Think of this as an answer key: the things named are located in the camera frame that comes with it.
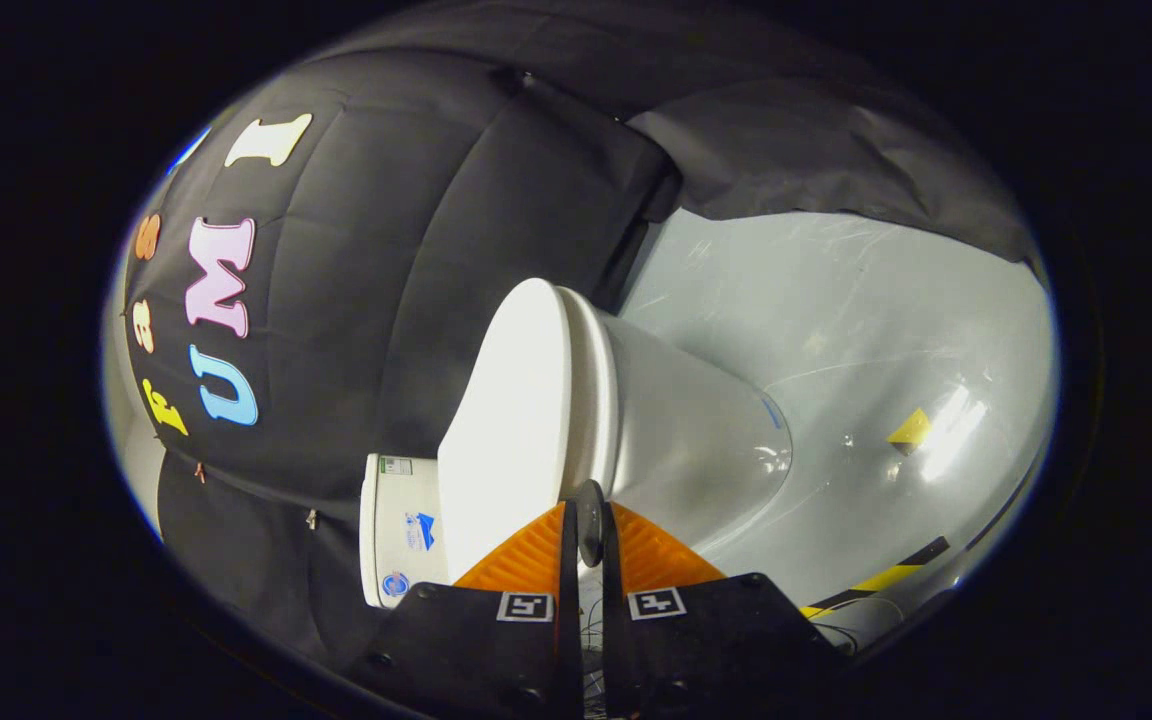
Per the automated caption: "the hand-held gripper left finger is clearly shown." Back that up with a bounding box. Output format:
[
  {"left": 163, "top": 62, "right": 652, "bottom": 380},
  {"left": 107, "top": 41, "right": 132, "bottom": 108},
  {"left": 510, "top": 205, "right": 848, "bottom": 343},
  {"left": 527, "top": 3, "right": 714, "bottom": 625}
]
[{"left": 351, "top": 500, "right": 584, "bottom": 720}]

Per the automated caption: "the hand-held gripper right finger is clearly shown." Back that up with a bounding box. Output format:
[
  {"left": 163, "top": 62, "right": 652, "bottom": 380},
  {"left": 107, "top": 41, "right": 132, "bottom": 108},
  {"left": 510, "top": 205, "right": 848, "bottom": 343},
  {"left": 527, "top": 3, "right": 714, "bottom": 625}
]
[{"left": 600, "top": 501, "right": 843, "bottom": 720}]

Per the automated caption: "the white toilet lid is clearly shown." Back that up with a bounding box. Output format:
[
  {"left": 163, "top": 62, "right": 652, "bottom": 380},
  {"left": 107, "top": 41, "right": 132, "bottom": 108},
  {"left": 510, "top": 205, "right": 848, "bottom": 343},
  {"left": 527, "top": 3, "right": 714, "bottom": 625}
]
[{"left": 436, "top": 278, "right": 605, "bottom": 587}]

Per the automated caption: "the white toilet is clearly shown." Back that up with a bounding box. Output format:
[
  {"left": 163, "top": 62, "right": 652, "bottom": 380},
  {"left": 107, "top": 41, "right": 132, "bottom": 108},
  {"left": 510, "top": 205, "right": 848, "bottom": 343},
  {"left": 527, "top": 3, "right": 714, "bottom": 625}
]
[{"left": 359, "top": 284, "right": 795, "bottom": 610}]

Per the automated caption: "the black yellow striped tape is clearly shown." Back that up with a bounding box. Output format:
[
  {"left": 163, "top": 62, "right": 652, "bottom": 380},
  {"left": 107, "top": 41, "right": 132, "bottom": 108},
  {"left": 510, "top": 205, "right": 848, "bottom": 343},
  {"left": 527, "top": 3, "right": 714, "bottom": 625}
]
[{"left": 800, "top": 536, "right": 951, "bottom": 620}]

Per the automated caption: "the yellow floor tape piece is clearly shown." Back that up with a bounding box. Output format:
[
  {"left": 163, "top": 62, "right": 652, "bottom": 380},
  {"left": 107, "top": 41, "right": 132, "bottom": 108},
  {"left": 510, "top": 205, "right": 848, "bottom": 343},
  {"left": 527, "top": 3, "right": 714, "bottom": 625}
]
[{"left": 886, "top": 407, "right": 933, "bottom": 457}]

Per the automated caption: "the black backdrop cloth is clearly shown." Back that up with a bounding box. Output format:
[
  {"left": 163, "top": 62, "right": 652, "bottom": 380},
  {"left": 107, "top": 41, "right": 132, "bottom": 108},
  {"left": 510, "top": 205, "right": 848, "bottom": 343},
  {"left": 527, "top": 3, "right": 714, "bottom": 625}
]
[{"left": 121, "top": 0, "right": 1047, "bottom": 661}]

